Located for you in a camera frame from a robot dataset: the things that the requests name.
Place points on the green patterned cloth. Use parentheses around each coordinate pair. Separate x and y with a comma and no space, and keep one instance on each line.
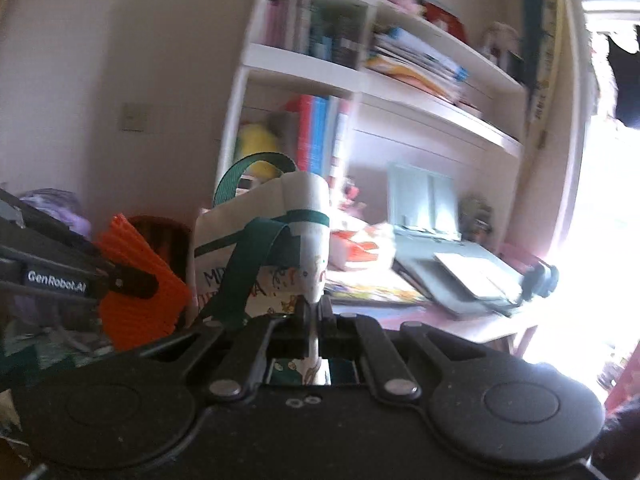
(35,355)

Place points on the yellow plush toy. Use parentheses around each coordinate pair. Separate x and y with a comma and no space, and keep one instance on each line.
(257,147)

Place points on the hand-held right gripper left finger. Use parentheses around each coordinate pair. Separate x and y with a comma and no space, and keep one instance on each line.
(301,330)

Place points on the stack of papers and folders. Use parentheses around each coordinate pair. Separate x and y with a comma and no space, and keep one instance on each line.
(417,62)

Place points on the grey laptop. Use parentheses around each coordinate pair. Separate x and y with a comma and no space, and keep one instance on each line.
(450,272)

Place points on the row of upright books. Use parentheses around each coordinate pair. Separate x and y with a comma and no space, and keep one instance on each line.
(315,27)

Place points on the purple cloth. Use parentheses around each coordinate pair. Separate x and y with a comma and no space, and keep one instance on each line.
(57,210)

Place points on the pink desk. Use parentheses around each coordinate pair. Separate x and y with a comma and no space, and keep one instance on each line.
(460,327)

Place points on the black desk gadget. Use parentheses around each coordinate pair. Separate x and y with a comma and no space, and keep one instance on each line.
(541,280)

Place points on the beige wall switch plate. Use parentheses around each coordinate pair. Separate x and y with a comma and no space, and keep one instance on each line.
(132,116)

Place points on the teal wall chart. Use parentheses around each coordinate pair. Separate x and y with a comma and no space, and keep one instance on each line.
(535,40)

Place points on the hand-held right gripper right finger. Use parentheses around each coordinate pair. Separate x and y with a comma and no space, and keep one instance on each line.
(326,330)

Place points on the red and blue books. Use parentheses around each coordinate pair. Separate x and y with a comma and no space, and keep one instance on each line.
(320,132)

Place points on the red box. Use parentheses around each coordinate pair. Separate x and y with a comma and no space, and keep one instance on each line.
(445,19)

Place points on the white bookshelf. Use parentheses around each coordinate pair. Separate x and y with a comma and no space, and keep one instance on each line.
(430,110)

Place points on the light green book stand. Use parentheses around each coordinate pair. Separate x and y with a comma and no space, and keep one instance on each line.
(425,200)

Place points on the orange and white packaging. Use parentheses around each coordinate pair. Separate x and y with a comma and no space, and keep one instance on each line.
(360,246)

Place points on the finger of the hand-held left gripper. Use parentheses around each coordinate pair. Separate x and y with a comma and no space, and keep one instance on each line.
(135,285)

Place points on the colourful picture book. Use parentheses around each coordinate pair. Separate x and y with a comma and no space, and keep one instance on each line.
(372,291)

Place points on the orange ribbed plastic sheet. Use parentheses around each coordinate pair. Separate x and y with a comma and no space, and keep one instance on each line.
(145,320)

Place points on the dark hanging cloth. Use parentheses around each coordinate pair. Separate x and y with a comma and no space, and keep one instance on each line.
(622,77)

